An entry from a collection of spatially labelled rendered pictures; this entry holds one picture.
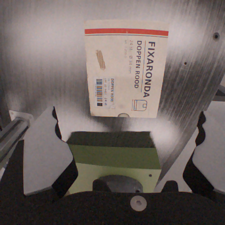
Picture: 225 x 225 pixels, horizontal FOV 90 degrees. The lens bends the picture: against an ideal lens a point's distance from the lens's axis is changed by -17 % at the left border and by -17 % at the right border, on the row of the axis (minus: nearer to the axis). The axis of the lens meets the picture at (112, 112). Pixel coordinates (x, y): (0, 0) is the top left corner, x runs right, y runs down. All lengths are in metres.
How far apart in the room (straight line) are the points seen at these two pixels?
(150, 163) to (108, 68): 0.27
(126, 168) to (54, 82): 0.28
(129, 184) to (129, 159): 0.07
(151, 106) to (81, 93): 0.16
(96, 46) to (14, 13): 0.22
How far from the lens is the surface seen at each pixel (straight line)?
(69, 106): 0.35
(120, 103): 0.24
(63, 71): 0.32
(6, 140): 0.39
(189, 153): 0.49
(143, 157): 0.39
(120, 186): 0.37
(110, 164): 0.37
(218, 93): 0.59
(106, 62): 0.21
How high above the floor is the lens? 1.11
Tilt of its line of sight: 58 degrees down
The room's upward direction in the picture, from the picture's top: 173 degrees counter-clockwise
